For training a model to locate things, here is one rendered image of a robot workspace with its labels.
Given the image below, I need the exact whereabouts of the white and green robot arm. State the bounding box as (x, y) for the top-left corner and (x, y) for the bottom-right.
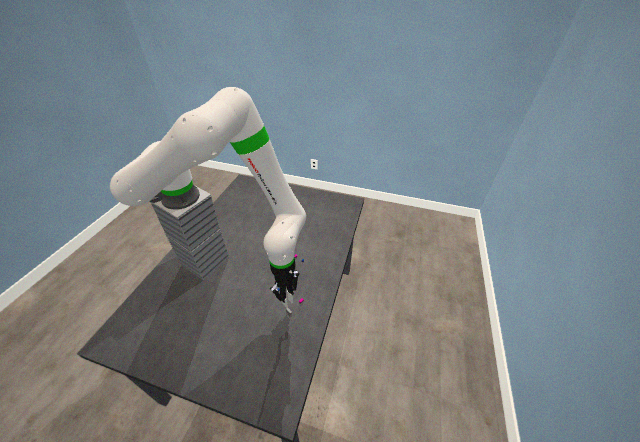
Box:
(110, 87), (306, 277)

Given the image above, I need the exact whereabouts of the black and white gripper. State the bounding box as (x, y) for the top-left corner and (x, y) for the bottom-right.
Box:
(270, 270), (299, 308)

